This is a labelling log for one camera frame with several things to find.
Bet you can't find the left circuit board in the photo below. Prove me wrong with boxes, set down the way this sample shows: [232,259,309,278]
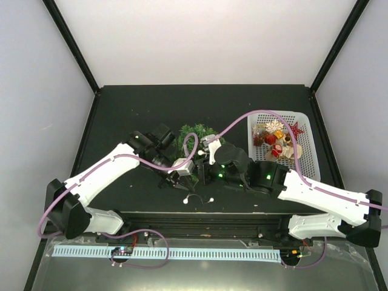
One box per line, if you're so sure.
[111,246,133,256]

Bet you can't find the circuit board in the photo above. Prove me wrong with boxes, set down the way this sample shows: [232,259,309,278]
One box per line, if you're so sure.
[281,246,313,258]
[111,246,133,256]

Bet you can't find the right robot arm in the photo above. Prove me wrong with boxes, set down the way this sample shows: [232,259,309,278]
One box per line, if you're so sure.
[198,142,383,248]

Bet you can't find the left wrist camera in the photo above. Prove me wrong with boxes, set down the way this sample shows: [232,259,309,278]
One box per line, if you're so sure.
[172,158,195,176]

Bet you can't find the red gift box ornament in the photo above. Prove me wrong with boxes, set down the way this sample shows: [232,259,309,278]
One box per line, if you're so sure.
[264,134,278,146]

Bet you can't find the white snowflake ornament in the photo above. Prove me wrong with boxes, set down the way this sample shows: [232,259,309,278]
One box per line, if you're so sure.
[266,119,284,134]

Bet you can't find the right circuit board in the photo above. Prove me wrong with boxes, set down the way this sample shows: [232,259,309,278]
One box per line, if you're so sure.
[281,246,313,258]

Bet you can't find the white plastic basket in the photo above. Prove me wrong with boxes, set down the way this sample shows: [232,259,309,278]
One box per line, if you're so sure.
[247,110,321,182]

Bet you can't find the string light with white balls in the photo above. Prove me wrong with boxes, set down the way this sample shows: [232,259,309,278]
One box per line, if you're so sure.
[182,150,215,205]

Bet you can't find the black frame post left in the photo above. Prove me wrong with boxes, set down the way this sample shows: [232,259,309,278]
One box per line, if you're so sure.
[42,0,100,94]

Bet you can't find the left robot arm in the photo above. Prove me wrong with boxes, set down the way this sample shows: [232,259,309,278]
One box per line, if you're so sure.
[41,124,199,242]

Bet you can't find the red santa ornament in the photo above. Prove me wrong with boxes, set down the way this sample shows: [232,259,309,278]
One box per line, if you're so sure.
[271,144,283,158]

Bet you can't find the small green christmas tree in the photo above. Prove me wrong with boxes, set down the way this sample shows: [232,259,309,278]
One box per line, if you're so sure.
[172,123,227,161]

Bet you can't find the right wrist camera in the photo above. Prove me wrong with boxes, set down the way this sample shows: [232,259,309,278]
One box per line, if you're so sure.
[198,134,221,166]

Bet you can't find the red star ornament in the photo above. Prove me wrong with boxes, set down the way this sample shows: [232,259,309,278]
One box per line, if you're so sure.
[290,121,305,140]

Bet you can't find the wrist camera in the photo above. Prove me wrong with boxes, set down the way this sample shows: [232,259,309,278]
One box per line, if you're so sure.
[198,134,221,166]
[172,158,195,176]

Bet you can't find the black frame post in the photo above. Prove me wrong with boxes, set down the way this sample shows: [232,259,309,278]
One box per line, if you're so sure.
[310,0,370,94]
[42,0,100,94]

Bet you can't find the black frame post right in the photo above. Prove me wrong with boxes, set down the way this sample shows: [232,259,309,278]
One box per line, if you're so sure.
[310,0,370,94]

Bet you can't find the pine cone ornament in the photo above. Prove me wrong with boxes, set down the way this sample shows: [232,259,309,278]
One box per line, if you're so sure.
[253,131,269,147]

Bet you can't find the white slotted cable duct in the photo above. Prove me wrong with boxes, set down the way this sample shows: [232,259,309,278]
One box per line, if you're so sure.
[52,245,281,263]

